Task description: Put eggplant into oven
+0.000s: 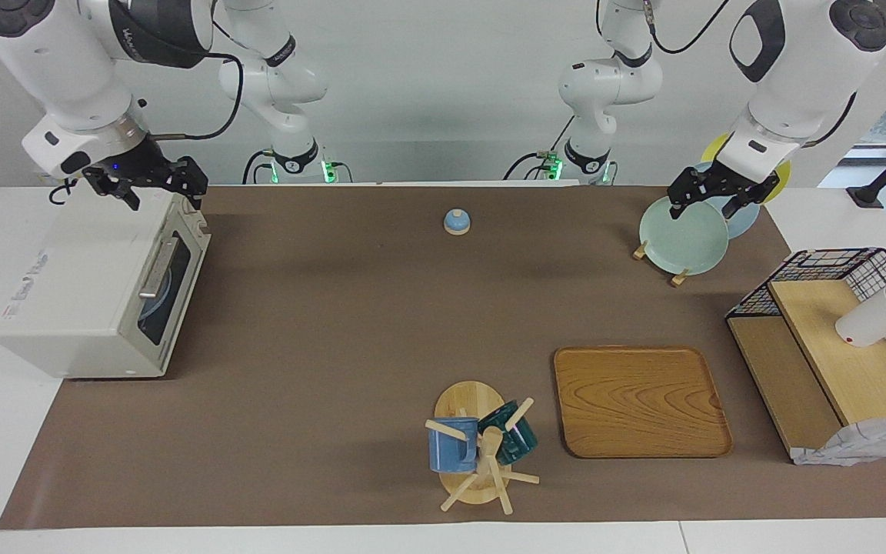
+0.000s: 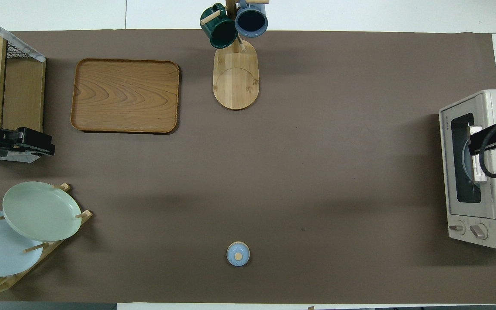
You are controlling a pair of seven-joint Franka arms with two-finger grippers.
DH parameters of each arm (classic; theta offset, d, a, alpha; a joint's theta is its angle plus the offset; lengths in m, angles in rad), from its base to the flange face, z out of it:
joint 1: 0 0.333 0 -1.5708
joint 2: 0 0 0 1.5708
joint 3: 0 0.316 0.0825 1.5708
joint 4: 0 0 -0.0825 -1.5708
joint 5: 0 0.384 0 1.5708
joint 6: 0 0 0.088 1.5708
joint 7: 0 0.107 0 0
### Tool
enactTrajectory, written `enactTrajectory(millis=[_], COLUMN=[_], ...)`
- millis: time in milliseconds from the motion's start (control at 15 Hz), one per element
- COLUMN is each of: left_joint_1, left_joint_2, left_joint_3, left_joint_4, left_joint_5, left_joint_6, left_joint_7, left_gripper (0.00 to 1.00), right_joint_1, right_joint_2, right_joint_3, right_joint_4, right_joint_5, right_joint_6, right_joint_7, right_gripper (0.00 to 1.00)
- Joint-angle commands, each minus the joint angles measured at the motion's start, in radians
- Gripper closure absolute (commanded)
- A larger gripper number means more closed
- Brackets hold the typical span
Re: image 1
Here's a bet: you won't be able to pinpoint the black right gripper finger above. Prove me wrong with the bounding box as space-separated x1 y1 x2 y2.
107 182 142 213
172 155 210 212

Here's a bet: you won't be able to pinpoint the beige toaster oven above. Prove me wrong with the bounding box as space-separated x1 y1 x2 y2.
0 179 212 379

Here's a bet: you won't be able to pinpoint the light blue racked plate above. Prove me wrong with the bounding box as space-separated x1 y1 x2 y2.
693 160 761 241

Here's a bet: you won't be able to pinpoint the pale green plate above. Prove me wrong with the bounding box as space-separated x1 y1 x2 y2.
638 195 731 276

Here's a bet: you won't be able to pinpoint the yellow plate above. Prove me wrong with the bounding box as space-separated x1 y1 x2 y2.
701 131 792 205

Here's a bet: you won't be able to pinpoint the wooden plate rack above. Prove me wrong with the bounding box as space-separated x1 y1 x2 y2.
631 240 690 288

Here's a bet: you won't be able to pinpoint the white cup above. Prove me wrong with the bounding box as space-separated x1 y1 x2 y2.
834 286 886 349

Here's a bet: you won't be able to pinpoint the wooden serving tray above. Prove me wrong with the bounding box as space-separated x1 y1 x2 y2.
552 345 734 460

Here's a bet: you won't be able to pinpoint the brown table mat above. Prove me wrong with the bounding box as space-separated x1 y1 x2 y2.
0 185 886 530

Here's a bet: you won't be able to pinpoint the dark green mug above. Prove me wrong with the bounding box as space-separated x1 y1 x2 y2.
478 400 539 465

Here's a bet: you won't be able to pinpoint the wooden mug tree stand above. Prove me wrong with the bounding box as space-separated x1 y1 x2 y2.
424 380 541 515

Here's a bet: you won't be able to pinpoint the blue mug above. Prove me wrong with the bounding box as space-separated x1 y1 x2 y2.
428 415 481 474

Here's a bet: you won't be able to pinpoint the black base cable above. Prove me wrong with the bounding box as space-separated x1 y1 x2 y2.
503 115 576 182
241 149 278 185

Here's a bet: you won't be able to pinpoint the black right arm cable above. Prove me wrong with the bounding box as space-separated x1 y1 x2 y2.
135 15 245 143

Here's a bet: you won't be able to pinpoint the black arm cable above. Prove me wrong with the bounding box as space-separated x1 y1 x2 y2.
135 15 245 143
643 0 732 56

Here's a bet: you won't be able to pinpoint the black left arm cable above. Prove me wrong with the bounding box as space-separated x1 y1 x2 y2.
643 0 732 56

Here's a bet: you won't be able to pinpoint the wooden shelf with wire mesh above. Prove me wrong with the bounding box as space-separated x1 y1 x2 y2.
725 248 886 467

